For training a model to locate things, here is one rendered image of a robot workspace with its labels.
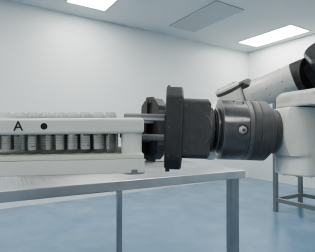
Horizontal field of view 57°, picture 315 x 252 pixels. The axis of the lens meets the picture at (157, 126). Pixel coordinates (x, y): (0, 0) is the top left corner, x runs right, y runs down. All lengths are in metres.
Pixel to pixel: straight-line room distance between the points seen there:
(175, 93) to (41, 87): 4.30
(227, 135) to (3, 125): 0.28
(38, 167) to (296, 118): 0.34
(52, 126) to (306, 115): 0.34
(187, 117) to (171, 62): 5.33
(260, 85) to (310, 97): 0.49
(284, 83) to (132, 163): 0.62
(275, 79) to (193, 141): 0.53
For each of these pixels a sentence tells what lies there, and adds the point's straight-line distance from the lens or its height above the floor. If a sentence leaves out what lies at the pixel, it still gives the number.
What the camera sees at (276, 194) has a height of 0.23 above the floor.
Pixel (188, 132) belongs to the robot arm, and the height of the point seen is 1.07.
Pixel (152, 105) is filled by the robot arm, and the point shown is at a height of 1.12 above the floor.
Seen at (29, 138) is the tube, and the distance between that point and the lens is 0.43.
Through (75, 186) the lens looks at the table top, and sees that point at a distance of 0.99.
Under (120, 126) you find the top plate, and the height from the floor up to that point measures 1.07.
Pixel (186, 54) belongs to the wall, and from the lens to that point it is 5.99.
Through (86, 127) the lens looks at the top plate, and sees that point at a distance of 0.37.
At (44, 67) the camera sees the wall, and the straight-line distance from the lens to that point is 4.73.
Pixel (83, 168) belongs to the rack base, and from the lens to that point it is 0.37.
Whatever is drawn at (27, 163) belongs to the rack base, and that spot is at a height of 1.03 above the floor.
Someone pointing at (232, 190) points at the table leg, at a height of 0.81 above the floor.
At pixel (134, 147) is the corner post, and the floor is 1.05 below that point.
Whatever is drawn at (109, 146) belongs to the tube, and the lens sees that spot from 0.41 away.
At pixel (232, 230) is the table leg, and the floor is 0.64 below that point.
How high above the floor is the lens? 1.07
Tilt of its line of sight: 1 degrees up
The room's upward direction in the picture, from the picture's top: straight up
